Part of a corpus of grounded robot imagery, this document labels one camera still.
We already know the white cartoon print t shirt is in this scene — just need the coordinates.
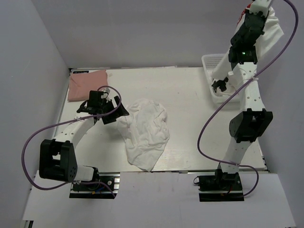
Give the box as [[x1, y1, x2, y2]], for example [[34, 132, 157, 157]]
[[117, 98, 170, 172]]

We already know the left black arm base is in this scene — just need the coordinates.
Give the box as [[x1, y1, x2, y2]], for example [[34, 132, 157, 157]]
[[69, 173, 120, 199]]

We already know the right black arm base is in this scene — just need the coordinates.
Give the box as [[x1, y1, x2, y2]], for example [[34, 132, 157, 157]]
[[193, 169, 244, 202]]

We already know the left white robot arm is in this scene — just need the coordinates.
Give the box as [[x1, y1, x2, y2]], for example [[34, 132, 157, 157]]
[[39, 91, 129, 190]]

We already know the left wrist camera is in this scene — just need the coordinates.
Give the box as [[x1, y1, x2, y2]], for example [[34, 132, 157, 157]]
[[88, 87, 110, 103]]

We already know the folded pink t shirt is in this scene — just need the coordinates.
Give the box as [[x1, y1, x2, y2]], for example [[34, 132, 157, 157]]
[[67, 70, 108, 102]]

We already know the plain white t shirt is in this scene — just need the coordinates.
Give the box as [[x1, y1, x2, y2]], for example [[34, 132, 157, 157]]
[[211, 82, 236, 97]]

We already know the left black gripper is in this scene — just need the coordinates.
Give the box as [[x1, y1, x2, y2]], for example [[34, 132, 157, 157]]
[[99, 96, 129, 124]]

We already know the white plastic basket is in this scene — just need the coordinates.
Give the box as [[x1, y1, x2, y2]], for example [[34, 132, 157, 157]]
[[201, 54, 230, 104]]

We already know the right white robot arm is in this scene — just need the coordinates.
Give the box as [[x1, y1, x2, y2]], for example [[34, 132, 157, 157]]
[[212, 9, 273, 190]]

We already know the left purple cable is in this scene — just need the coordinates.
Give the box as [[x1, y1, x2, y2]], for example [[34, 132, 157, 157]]
[[21, 85, 123, 199]]

